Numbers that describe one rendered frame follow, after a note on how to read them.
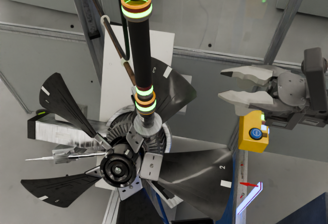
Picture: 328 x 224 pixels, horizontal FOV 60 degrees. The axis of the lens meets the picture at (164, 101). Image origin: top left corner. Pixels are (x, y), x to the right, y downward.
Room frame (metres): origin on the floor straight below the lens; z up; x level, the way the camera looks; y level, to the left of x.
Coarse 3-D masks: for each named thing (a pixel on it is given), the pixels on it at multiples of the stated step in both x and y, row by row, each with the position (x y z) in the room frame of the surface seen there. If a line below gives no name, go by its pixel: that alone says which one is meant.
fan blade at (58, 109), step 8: (56, 72) 0.53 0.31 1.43; (48, 80) 0.54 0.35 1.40; (56, 80) 0.52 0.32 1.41; (48, 88) 0.53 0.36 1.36; (56, 88) 0.52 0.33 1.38; (64, 88) 0.50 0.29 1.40; (40, 96) 0.54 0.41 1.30; (48, 96) 0.53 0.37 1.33; (56, 96) 0.51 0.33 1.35; (64, 96) 0.49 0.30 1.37; (48, 104) 0.53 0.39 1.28; (56, 104) 0.51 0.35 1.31; (64, 104) 0.49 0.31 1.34; (72, 104) 0.47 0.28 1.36; (56, 112) 0.51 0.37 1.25; (64, 112) 0.49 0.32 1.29; (72, 112) 0.47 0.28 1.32; (80, 112) 0.45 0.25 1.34; (72, 120) 0.47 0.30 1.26; (80, 120) 0.45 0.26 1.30; (80, 128) 0.47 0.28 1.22; (88, 128) 0.43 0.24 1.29
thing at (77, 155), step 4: (92, 152) 0.43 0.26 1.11; (104, 152) 0.42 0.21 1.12; (48, 156) 0.43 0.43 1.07; (52, 156) 0.43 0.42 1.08; (68, 156) 0.42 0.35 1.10; (72, 156) 0.42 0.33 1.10; (76, 156) 0.42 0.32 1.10; (80, 156) 0.42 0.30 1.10; (84, 156) 0.42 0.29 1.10; (88, 156) 0.41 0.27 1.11; (92, 156) 0.41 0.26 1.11; (28, 160) 0.42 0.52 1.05; (44, 160) 0.42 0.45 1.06
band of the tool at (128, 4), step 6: (126, 0) 0.36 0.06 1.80; (132, 0) 0.37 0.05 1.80; (138, 0) 0.37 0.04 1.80; (144, 0) 0.37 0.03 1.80; (150, 0) 0.34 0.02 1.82; (126, 6) 0.33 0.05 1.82; (132, 6) 0.33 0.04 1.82; (138, 6) 0.33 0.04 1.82; (144, 6) 0.33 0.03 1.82; (150, 6) 0.34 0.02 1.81
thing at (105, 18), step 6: (96, 0) 0.69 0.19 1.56; (120, 0) 0.42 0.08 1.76; (120, 6) 0.43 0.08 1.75; (102, 12) 0.64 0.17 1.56; (120, 12) 0.43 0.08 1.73; (102, 18) 0.62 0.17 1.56; (108, 18) 0.62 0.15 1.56; (102, 24) 0.62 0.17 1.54; (108, 24) 0.59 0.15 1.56; (126, 24) 0.43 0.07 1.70; (126, 30) 0.43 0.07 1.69; (114, 36) 0.55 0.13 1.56; (126, 36) 0.43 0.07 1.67; (126, 42) 0.43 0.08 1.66; (120, 48) 0.50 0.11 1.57; (126, 48) 0.43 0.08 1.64; (126, 54) 0.43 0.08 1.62; (126, 60) 0.44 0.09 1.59
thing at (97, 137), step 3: (96, 135) 0.42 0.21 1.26; (99, 135) 0.41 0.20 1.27; (96, 138) 0.43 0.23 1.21; (99, 138) 0.42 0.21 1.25; (99, 141) 0.43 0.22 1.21; (105, 141) 0.40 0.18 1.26; (102, 144) 0.42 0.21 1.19; (105, 144) 0.40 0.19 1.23; (108, 144) 0.39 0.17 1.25; (105, 147) 0.41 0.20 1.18; (108, 147) 0.40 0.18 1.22; (111, 147) 0.39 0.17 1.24
